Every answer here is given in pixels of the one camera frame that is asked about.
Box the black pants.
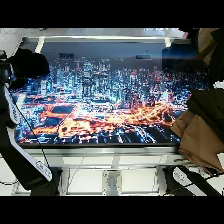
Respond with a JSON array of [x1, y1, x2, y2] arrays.
[[6, 47, 51, 90]]

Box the dark blue garment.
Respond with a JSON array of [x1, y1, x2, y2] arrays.
[[161, 42, 202, 74]]

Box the brown garment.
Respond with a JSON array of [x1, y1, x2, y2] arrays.
[[170, 109, 224, 176]]

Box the dark olive garment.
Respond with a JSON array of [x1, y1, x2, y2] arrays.
[[185, 87, 224, 135]]

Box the tan garment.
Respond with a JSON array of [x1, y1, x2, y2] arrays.
[[196, 28, 223, 68]]

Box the black garment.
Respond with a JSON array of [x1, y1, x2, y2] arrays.
[[209, 29, 224, 84]]

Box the black cable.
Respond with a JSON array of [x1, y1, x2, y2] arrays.
[[3, 79, 54, 174]]

